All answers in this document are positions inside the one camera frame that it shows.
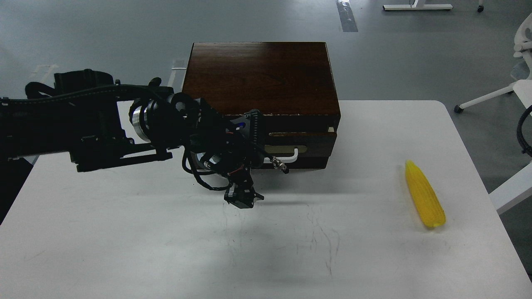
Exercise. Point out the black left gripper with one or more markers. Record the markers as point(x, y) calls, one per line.
point(220, 154)

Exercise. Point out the white drawer handle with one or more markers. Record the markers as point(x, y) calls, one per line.
point(292, 158)

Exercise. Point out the dark wooden drawer front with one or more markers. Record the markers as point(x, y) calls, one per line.
point(318, 144)

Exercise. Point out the yellow corn cob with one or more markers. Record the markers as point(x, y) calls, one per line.
point(424, 197)

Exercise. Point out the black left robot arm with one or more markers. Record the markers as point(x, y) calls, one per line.
point(104, 124)

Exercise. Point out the dark wooden drawer cabinet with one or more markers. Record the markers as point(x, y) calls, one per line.
point(290, 83)

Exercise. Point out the grey floor tape strip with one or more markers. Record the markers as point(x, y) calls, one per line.
point(346, 16)

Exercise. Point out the white desk foot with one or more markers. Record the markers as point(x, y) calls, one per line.
point(418, 5)

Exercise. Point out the white chair base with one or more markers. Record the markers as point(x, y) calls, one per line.
point(522, 87)

